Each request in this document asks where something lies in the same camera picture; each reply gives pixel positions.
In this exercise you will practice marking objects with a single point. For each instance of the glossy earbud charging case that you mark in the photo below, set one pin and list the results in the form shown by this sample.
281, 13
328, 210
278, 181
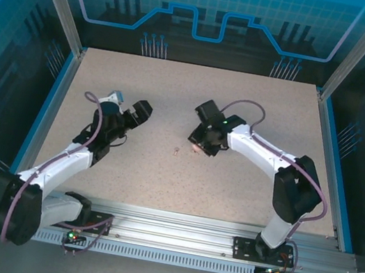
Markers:
196, 148

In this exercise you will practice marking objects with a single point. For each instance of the tiny screw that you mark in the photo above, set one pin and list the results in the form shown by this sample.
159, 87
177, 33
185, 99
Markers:
176, 150

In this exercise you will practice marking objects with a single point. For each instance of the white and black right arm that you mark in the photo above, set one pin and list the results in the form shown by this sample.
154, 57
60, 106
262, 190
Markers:
258, 150

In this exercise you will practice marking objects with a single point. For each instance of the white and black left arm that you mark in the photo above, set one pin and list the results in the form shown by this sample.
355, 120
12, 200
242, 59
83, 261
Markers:
57, 164

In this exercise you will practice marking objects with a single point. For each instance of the small lit circuit board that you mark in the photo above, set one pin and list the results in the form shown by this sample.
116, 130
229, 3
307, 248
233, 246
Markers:
72, 236
271, 271

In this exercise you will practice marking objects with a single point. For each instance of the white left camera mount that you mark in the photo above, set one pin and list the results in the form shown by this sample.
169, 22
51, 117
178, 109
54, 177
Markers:
106, 98

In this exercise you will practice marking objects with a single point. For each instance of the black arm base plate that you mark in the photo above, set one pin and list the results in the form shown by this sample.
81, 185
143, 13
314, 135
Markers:
244, 248
97, 218

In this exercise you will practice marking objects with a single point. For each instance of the aluminium mounting rail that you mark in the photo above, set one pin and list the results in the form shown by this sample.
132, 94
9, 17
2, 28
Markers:
169, 229

